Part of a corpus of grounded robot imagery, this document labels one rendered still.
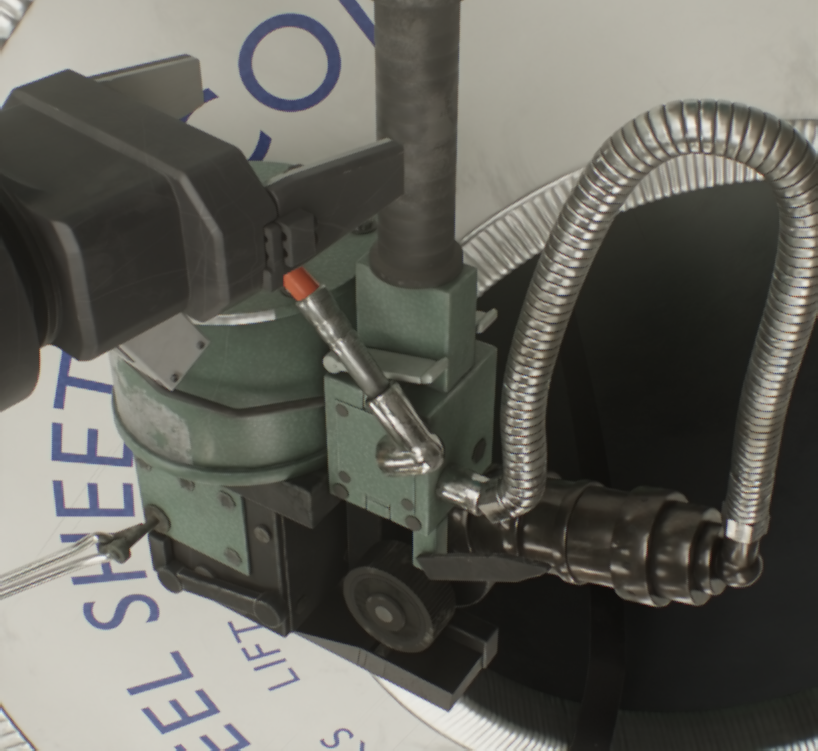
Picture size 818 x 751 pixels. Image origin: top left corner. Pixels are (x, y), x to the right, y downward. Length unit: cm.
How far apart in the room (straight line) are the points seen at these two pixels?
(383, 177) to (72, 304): 11
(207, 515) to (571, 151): 29
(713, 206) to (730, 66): 96
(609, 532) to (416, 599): 11
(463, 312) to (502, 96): 18
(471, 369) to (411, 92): 15
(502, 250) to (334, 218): 34
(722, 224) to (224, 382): 111
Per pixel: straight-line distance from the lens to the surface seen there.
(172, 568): 75
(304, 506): 63
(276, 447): 62
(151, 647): 95
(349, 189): 42
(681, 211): 172
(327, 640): 75
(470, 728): 100
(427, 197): 53
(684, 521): 64
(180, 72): 50
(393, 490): 60
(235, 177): 39
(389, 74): 51
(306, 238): 40
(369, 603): 71
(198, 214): 38
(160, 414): 62
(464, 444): 61
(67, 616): 94
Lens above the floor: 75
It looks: 12 degrees up
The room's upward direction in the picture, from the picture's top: 113 degrees counter-clockwise
